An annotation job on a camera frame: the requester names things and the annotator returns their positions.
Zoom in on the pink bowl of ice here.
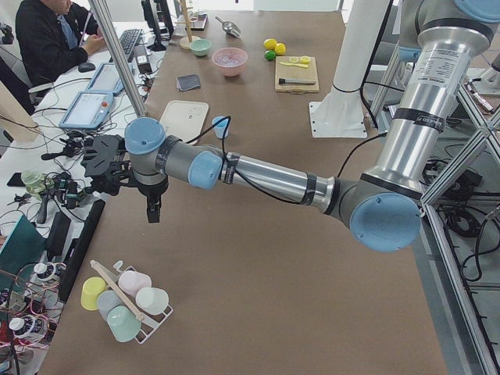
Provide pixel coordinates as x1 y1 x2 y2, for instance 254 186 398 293
212 47 248 77

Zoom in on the wooden mug tree stand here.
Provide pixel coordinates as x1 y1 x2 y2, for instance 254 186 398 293
175 0 201 50

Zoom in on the yellow plastic cup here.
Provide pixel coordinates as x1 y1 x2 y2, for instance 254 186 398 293
80 277 107 311

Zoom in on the white plastic cup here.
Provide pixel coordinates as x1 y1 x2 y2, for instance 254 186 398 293
135 287 170 315

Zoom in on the grey folded cloth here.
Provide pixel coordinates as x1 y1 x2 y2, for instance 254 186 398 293
177 74 201 91

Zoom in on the long black foam bar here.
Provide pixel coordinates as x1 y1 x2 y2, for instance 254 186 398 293
58 199 105 303

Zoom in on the wooden cutting board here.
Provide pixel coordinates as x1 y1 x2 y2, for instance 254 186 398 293
274 56 320 93

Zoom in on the aluminium frame post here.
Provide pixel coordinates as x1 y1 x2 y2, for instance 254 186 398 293
89 0 147 117

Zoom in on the mint green plastic cup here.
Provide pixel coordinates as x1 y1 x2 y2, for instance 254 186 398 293
106 305 141 342

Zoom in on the blue teach pendant near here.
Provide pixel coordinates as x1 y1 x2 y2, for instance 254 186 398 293
59 90 114 130

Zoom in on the black keyboard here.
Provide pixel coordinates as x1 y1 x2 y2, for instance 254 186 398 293
119 29 142 63

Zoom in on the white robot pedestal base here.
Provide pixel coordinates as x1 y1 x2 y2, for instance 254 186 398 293
309 0 393 138

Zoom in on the cream rabbit serving tray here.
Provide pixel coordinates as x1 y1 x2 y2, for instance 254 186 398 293
159 100 209 142

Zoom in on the tea bottle white cap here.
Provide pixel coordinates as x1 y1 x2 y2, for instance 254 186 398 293
34 262 63 283

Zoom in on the blue teach pendant far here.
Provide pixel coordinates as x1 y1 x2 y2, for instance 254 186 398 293
87 62 123 96

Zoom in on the computer mouse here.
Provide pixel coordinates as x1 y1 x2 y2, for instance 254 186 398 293
77 62 96 73

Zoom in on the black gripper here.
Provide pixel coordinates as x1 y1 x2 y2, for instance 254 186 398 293
137 176 169 223

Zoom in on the green lime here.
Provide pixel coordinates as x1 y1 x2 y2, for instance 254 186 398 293
264 50 276 61

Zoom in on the steel muddler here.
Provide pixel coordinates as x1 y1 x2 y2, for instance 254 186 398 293
278 78 316 85

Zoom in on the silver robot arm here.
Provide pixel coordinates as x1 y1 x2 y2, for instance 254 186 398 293
124 1 499 252

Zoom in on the wooden rack handle rod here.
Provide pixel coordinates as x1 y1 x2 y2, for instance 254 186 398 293
90 259 145 321

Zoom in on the seated person in black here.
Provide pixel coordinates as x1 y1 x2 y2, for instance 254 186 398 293
15 0 105 86

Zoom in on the copper wire bottle rack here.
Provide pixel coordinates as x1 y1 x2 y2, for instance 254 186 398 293
1 262 66 350

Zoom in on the yellow plastic knife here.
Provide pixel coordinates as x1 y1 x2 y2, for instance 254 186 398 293
279 61 309 69

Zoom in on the green cutting mat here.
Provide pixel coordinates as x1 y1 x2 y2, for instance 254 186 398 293
1 216 46 273

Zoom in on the green ceramic bowl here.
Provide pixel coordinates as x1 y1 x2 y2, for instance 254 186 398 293
189 38 212 57

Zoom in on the lemon slice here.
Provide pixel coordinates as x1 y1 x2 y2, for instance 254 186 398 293
299 55 311 64

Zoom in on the grey plastic cup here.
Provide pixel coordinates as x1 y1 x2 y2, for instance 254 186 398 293
97 290 122 321

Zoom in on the metal ice scoop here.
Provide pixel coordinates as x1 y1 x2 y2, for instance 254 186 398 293
215 16 241 38

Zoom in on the white wire cup rack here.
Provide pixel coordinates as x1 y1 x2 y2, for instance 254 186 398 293
113 259 174 344

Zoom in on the black foam gripper stand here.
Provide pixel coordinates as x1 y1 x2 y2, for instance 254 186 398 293
81 135 138 195

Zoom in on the blue teach pendant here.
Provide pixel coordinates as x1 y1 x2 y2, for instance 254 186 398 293
59 90 114 130
87 62 123 96

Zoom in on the blue plastic cup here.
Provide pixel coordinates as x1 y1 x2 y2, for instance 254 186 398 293
212 116 230 139

